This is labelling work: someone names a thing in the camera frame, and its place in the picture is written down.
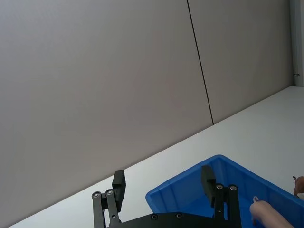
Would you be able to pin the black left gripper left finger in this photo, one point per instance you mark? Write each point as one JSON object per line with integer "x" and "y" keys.
{"x": 118, "y": 190}

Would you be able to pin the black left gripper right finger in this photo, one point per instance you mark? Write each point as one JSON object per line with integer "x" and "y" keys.
{"x": 208, "y": 187}

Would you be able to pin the small white hook piece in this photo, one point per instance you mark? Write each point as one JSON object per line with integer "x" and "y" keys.
{"x": 255, "y": 198}

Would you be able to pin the person's hand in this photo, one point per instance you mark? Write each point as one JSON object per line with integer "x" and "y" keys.
{"x": 268, "y": 213}

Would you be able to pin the blue plastic bin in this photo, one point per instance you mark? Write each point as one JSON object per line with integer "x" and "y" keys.
{"x": 180, "y": 190}

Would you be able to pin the brown object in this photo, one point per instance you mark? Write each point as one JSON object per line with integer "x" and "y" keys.
{"x": 299, "y": 185}

